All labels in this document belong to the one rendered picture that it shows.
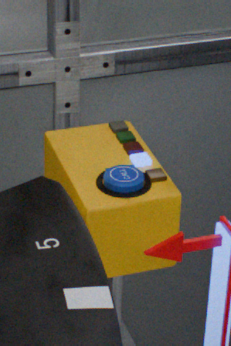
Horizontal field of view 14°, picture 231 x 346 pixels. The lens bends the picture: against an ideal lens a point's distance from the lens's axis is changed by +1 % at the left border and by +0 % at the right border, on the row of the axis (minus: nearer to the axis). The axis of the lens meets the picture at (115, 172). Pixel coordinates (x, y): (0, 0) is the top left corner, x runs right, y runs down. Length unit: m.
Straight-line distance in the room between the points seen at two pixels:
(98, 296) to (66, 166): 0.33
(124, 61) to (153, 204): 0.53
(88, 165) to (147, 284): 0.71
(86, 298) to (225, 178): 0.96
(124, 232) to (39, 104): 0.50
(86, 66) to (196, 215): 0.37
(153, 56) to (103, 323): 0.83
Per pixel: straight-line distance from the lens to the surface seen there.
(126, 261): 0.94
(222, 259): 0.67
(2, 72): 1.34
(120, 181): 0.91
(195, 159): 1.53
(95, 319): 0.63
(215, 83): 1.47
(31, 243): 0.66
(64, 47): 1.35
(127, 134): 1.00
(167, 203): 0.91
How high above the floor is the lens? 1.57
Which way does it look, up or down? 32 degrees down
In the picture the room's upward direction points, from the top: 2 degrees clockwise
